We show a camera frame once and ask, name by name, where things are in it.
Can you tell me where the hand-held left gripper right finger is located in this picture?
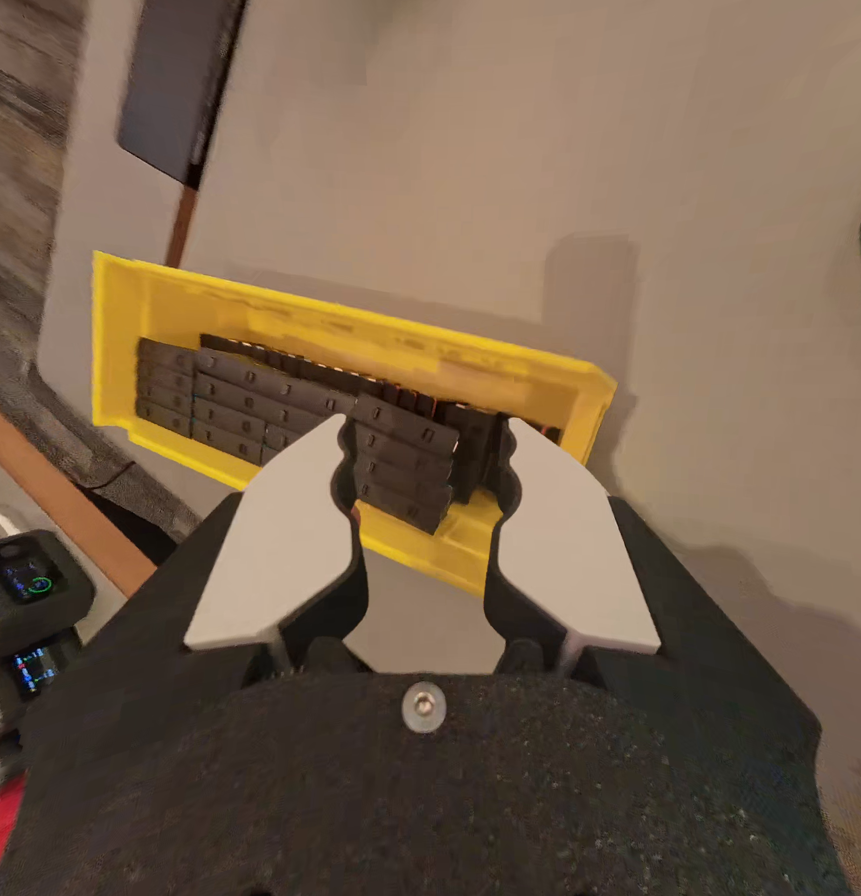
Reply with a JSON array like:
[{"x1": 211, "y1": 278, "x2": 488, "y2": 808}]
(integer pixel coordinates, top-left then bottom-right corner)
[{"x1": 483, "y1": 416, "x2": 664, "y2": 659}]

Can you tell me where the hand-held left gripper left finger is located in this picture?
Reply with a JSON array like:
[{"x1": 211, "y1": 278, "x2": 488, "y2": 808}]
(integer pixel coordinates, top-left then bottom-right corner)
[{"x1": 182, "y1": 413, "x2": 370, "y2": 655}]

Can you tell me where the bundle of black batteries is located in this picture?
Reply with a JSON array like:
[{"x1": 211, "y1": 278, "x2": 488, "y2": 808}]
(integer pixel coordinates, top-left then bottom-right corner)
[{"x1": 135, "y1": 335, "x2": 564, "y2": 536}]

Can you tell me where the yellow plastic bin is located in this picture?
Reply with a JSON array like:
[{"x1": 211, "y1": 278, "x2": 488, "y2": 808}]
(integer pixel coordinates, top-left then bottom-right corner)
[{"x1": 91, "y1": 251, "x2": 619, "y2": 597}]

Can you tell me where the wooden edged table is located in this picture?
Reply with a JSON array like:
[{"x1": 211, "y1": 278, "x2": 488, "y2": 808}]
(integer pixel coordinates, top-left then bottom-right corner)
[{"x1": 0, "y1": 399, "x2": 160, "y2": 618}]

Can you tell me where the black battery charging case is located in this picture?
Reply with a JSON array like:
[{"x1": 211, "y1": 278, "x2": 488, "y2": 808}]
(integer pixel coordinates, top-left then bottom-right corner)
[
  {"x1": 0, "y1": 630, "x2": 82, "y2": 743},
  {"x1": 0, "y1": 530, "x2": 96, "y2": 632}
]

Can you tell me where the dark blue pad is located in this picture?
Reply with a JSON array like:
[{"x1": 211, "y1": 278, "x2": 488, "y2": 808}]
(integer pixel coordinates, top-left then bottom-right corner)
[{"x1": 116, "y1": 0, "x2": 248, "y2": 189}]

